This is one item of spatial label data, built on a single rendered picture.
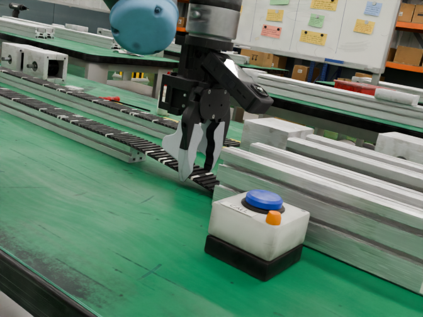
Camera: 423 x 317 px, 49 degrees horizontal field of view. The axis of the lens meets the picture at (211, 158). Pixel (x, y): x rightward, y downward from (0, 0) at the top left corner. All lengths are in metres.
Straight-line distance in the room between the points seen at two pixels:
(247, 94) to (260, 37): 3.28
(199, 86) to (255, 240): 0.28
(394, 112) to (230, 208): 1.74
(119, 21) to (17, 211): 0.24
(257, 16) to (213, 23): 3.28
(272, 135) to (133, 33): 0.35
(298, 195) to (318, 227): 0.04
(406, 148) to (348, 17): 2.70
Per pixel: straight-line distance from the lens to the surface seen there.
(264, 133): 0.81
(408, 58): 10.38
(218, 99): 0.69
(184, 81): 0.68
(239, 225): 0.48
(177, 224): 0.58
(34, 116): 1.01
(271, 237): 0.46
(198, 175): 0.71
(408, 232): 0.54
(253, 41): 3.94
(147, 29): 0.54
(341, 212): 0.56
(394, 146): 0.98
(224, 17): 0.67
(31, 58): 1.58
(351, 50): 3.58
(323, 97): 2.27
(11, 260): 0.48
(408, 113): 2.16
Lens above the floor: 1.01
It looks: 15 degrees down
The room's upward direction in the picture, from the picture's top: 10 degrees clockwise
